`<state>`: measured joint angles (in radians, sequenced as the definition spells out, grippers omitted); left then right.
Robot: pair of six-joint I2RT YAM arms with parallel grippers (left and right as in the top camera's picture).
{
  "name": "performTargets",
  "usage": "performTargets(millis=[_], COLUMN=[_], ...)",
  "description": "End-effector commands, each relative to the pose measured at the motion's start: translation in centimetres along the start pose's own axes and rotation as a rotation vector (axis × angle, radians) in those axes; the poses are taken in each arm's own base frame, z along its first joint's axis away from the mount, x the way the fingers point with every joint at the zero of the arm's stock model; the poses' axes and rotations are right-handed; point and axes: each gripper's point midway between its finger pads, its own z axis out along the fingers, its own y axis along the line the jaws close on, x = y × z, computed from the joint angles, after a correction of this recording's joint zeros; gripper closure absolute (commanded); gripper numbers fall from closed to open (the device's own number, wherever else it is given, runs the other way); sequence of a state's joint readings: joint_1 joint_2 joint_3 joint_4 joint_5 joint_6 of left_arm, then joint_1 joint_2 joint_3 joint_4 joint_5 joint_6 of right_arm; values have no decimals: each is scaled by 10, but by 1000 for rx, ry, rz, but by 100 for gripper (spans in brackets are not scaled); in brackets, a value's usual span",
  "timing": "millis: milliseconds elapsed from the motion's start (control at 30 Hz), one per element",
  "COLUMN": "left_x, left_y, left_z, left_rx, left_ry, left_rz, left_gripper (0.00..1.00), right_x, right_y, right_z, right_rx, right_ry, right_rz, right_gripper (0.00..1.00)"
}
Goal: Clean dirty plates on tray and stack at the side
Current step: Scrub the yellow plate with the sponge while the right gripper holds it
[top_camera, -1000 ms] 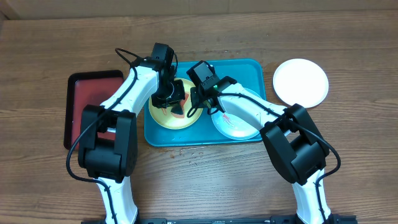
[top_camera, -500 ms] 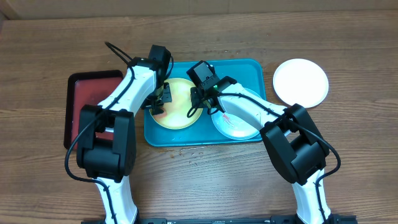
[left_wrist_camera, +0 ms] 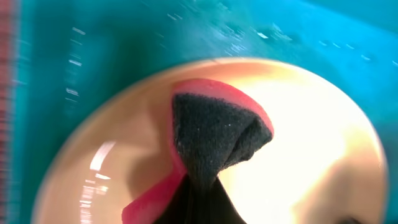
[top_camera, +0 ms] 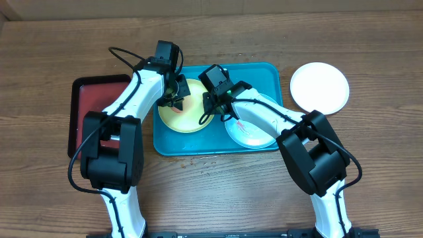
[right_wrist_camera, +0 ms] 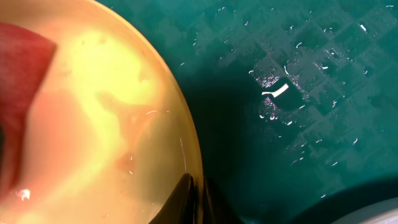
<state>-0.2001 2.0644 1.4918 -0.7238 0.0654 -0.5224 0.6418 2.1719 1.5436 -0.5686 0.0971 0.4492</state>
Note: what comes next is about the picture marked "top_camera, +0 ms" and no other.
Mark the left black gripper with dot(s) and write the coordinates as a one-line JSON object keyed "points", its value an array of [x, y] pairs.
{"points": [[184, 90]]}

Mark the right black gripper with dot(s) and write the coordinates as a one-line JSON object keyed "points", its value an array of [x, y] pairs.
{"points": [[213, 101]]}

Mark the orange and green sponge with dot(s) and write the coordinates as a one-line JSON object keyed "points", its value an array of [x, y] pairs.
{"points": [[176, 110]]}

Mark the green plastic plate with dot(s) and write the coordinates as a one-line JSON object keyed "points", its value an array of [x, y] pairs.
{"points": [[187, 121]]}

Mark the light blue plastic plate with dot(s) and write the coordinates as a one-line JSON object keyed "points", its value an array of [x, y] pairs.
{"points": [[247, 134]]}

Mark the white plastic plate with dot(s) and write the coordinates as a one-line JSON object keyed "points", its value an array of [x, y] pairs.
{"points": [[319, 86]]}

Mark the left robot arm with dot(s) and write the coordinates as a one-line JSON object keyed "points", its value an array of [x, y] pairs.
{"points": [[111, 151]]}

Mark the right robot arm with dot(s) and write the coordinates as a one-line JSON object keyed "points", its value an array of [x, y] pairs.
{"points": [[312, 152]]}

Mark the teal plastic tray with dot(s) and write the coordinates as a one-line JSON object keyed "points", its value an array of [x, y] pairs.
{"points": [[214, 139]]}

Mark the red and black tray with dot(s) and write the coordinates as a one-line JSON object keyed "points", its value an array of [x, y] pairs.
{"points": [[91, 94]]}

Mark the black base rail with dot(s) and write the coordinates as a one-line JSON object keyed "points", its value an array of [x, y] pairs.
{"points": [[291, 233]]}

